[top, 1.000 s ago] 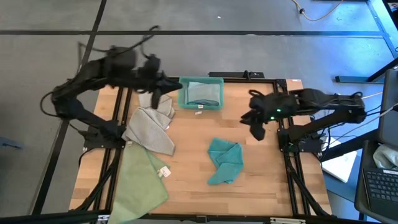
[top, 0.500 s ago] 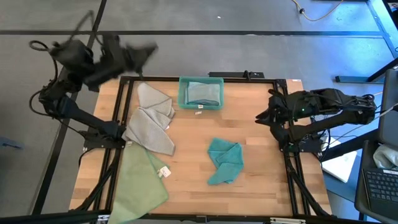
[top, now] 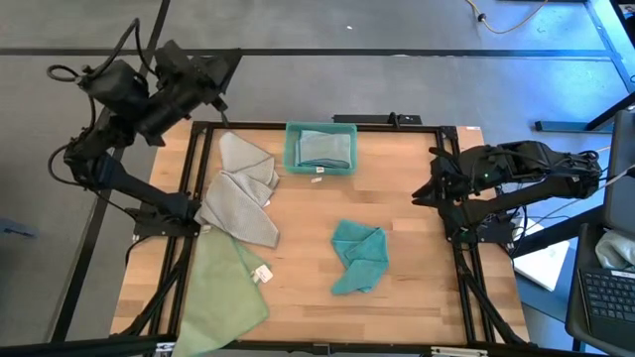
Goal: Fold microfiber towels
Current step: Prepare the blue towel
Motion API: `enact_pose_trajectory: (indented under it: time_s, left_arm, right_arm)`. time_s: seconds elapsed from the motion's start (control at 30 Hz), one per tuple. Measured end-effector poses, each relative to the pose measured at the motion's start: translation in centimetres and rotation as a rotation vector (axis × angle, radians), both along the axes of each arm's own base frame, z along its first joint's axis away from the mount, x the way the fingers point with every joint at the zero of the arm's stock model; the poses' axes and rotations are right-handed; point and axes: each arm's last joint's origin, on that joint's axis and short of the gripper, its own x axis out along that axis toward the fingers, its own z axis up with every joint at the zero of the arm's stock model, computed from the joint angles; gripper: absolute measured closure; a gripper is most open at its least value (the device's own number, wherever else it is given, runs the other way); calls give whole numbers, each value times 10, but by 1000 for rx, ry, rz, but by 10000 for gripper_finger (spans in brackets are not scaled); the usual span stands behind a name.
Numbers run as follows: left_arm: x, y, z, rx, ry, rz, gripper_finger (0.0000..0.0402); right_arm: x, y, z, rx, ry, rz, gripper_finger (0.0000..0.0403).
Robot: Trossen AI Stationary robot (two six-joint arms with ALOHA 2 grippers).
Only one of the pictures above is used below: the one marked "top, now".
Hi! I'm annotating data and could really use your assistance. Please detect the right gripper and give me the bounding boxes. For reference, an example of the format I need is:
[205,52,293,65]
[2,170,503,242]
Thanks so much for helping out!
[411,147,490,212]

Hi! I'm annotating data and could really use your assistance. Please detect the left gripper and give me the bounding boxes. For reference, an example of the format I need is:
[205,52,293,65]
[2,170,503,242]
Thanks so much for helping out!
[154,39,243,113]

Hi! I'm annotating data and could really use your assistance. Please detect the teal microfiber towel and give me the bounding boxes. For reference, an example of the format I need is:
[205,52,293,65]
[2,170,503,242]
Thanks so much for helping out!
[330,219,391,297]

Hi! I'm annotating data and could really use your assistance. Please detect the light blue microfiber towel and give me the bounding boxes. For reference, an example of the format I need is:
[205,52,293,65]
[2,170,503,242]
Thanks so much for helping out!
[296,129,352,170]

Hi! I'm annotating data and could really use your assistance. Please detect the light green microfiber towel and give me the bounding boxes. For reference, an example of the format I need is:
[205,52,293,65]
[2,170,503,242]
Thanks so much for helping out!
[172,225,273,357]

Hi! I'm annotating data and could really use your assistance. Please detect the black mounting bar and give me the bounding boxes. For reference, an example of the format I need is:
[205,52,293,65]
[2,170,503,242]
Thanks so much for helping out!
[331,111,424,126]

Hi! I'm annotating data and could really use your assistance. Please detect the teal mesh basket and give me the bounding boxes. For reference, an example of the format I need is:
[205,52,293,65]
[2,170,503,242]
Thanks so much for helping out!
[283,121,358,176]

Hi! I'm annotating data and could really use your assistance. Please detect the crumpled white cloth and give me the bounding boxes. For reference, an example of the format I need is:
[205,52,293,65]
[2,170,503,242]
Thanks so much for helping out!
[593,229,635,273]

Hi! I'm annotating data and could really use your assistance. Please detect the dark laptop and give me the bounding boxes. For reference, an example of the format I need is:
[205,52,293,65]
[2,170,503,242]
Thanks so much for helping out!
[564,107,635,354]

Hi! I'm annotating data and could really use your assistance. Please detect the black aluminium table frame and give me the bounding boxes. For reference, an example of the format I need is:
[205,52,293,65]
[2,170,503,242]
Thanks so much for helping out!
[0,118,609,357]

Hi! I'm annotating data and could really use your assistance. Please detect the metal desk frame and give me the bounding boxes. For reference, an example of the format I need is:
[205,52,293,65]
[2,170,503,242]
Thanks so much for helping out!
[533,0,635,134]

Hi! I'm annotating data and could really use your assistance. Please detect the silver metal bracket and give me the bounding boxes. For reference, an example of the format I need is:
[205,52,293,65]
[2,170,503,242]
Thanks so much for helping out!
[429,345,490,357]

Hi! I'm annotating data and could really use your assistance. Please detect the tan cable with black plug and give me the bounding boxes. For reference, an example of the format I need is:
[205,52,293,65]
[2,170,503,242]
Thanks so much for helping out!
[464,0,551,36]

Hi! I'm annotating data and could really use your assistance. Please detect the white cable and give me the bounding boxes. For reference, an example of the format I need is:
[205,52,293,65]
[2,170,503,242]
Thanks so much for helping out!
[554,167,635,213]

